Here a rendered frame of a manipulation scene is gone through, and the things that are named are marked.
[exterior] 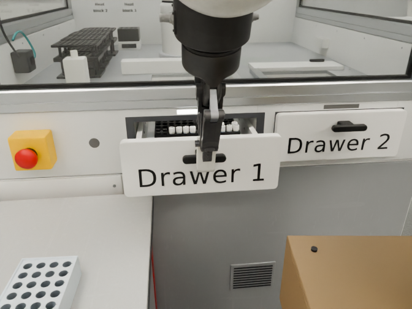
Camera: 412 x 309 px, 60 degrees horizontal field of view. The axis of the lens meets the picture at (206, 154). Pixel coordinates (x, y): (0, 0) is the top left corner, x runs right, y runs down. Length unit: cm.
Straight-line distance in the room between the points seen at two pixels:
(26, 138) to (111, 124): 16
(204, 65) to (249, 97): 33
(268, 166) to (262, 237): 30
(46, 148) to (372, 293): 60
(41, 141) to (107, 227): 21
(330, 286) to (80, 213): 50
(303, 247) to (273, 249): 49
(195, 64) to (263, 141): 26
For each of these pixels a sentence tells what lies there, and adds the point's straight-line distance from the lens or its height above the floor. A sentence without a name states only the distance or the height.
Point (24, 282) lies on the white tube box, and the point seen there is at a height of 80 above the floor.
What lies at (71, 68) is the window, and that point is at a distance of 76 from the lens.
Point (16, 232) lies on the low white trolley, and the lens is 76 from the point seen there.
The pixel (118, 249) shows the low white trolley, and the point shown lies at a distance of 65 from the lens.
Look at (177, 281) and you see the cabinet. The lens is 99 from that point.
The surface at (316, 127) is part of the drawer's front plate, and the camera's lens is 80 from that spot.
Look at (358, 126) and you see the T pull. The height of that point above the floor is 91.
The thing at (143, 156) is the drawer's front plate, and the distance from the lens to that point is 64.
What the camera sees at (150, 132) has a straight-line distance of 92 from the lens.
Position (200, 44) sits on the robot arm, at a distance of 41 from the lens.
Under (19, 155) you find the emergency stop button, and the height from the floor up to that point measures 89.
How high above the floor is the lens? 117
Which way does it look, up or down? 25 degrees down
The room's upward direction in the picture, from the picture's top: straight up
